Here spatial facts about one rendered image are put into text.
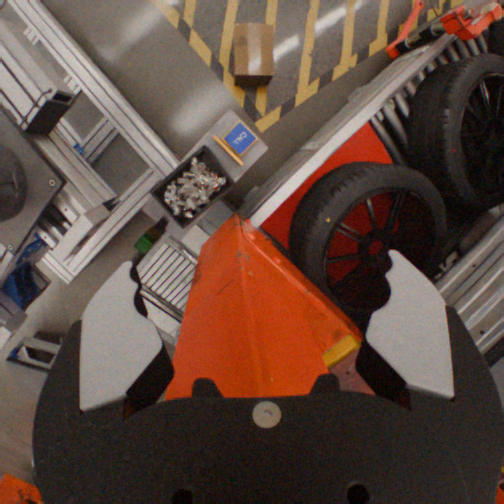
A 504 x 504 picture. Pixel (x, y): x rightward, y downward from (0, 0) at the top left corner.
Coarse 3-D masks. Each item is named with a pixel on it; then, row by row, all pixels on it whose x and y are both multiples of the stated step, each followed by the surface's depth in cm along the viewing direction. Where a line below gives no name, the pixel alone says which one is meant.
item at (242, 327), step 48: (240, 240) 47; (192, 288) 49; (240, 288) 31; (288, 288) 48; (192, 336) 33; (240, 336) 24; (288, 336) 29; (192, 384) 24; (240, 384) 19; (288, 384) 20
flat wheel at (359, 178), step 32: (320, 192) 83; (352, 192) 73; (384, 192) 75; (416, 192) 76; (320, 224) 77; (384, 224) 84; (416, 224) 92; (320, 256) 81; (352, 256) 85; (384, 256) 92; (416, 256) 94; (320, 288) 87; (352, 288) 106; (352, 320) 95
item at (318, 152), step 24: (480, 0) 57; (432, 48) 65; (408, 72) 69; (384, 96) 72; (360, 120) 75; (312, 144) 88; (336, 144) 78; (312, 168) 80; (288, 192) 83; (264, 216) 86
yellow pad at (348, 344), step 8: (352, 336) 74; (336, 344) 74; (344, 344) 72; (352, 344) 70; (360, 344) 75; (328, 352) 75; (336, 352) 73; (344, 352) 70; (328, 360) 73; (336, 360) 71; (328, 368) 72
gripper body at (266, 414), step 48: (336, 384) 5; (144, 432) 4; (192, 432) 4; (240, 432) 4; (288, 432) 4; (336, 432) 4; (384, 432) 4; (432, 432) 4; (96, 480) 3; (144, 480) 3; (192, 480) 3; (240, 480) 3; (288, 480) 3; (336, 480) 3; (384, 480) 3; (432, 480) 3
